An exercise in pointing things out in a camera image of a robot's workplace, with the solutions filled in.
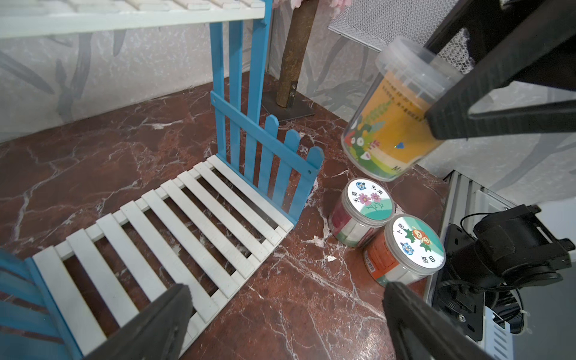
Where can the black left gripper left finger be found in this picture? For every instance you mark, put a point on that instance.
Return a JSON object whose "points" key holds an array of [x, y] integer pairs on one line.
{"points": [[158, 332]]}

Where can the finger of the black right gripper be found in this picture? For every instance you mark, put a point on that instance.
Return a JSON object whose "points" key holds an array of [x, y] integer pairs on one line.
{"points": [[537, 49], [481, 18]]}

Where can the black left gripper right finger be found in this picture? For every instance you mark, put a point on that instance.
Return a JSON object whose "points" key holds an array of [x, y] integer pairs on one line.
{"points": [[418, 331]]}

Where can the blue and white wooden shelf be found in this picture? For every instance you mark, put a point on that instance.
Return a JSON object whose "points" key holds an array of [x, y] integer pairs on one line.
{"points": [[210, 228]]}

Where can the flower label jar right front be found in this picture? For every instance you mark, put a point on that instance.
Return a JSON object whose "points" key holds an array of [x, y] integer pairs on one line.
{"points": [[406, 251]]}

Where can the flower label jar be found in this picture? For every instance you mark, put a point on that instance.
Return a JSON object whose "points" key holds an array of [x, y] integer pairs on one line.
{"points": [[406, 251], [362, 210]]}

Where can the flower label jar right rear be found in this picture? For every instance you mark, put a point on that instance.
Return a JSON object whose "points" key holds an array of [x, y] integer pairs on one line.
{"points": [[362, 210]]}

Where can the pink blossom artificial tree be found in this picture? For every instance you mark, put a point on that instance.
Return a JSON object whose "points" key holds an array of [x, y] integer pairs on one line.
{"points": [[286, 104]]}

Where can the aluminium front rail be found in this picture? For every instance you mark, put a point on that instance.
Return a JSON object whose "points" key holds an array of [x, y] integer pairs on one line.
{"points": [[467, 202]]}

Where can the white wire mesh basket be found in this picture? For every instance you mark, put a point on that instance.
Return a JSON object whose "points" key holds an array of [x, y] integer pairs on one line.
{"points": [[374, 24]]}

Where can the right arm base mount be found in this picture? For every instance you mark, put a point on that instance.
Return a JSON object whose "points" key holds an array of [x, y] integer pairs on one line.
{"points": [[505, 252]]}

